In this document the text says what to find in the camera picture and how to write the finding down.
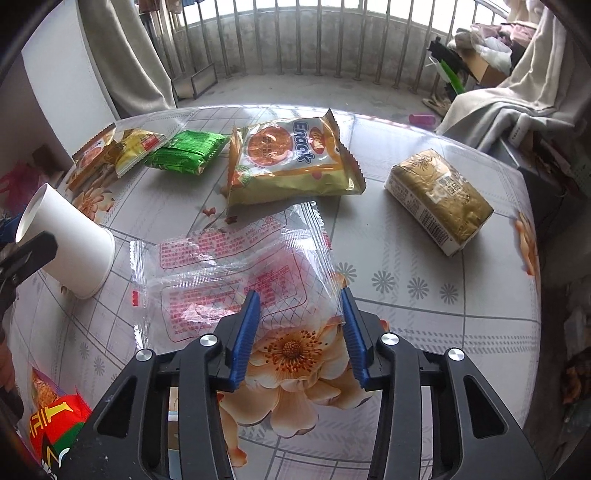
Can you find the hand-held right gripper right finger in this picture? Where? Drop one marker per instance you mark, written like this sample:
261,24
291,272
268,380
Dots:
355,341

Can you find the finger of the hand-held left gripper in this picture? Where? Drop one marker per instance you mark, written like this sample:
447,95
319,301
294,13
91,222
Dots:
27,254
8,295

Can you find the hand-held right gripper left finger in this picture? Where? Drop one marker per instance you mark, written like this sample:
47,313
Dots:
242,341

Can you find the white paper cup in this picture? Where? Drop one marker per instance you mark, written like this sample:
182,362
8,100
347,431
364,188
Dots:
69,244

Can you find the clear wrapper with red print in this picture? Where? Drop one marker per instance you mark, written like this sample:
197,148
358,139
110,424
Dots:
207,267

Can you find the orange snack packet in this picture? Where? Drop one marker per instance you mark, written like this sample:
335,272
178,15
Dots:
92,157

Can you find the green foil packet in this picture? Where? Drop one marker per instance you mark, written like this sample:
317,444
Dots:
184,152

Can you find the pink plastic bag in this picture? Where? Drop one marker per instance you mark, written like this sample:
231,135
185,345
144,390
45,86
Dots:
18,182

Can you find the brown paper bag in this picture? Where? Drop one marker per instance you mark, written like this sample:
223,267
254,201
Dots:
48,161

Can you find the green potato chips bag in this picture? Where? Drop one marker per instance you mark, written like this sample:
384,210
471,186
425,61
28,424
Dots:
55,420

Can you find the small yellow snack packet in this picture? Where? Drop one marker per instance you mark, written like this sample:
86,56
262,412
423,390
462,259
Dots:
138,147

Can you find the gold foil pack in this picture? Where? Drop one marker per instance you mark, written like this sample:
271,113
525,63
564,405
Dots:
438,198

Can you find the yellow snack bag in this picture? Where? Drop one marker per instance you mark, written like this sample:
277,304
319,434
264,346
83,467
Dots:
286,170

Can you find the beige curtain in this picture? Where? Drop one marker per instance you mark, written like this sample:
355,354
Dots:
124,55
521,92

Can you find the small pink object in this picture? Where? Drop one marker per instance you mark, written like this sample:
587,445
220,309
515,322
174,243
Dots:
422,119

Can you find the framed panel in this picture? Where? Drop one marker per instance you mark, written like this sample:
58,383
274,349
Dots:
196,81

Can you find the cardboard box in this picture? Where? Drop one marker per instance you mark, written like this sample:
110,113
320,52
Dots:
485,71

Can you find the metal balcony railing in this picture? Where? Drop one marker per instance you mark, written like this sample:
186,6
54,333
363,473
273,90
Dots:
300,37

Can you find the pile of clothes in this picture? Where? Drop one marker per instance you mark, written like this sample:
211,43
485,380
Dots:
498,32

